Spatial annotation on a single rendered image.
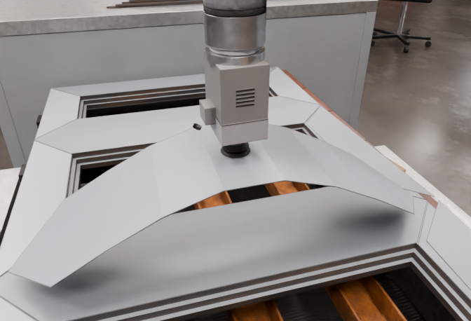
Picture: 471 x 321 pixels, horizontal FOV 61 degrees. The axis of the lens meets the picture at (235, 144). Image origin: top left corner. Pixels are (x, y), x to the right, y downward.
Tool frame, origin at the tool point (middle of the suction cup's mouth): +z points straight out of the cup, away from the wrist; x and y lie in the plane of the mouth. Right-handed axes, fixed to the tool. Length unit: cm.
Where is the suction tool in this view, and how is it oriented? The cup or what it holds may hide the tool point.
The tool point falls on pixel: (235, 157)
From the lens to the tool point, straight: 58.0
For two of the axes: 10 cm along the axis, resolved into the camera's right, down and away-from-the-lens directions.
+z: 0.1, 8.7, 5.0
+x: 9.5, -1.5, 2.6
